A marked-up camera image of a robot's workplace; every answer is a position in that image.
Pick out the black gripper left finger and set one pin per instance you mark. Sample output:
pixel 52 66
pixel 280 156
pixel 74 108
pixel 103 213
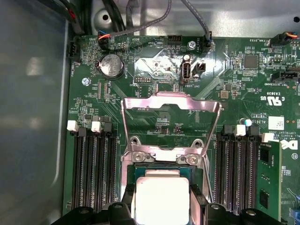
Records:
pixel 119 215

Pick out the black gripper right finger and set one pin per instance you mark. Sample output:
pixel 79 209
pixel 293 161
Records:
pixel 213 215

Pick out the CPU with silver top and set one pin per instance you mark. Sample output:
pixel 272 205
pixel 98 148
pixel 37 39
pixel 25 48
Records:
pixel 161 199

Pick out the metal socket cover frame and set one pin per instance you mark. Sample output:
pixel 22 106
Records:
pixel 164 98

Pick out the blue expansion slot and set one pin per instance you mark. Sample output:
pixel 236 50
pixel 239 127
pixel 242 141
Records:
pixel 295 216

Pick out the green RAM stick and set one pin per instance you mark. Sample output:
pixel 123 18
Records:
pixel 269 178

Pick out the black PC case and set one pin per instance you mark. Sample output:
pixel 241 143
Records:
pixel 30 117

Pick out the green motherboard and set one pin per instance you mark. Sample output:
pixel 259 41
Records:
pixel 234 70

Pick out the silver coin battery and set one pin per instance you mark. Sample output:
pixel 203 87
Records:
pixel 112 66

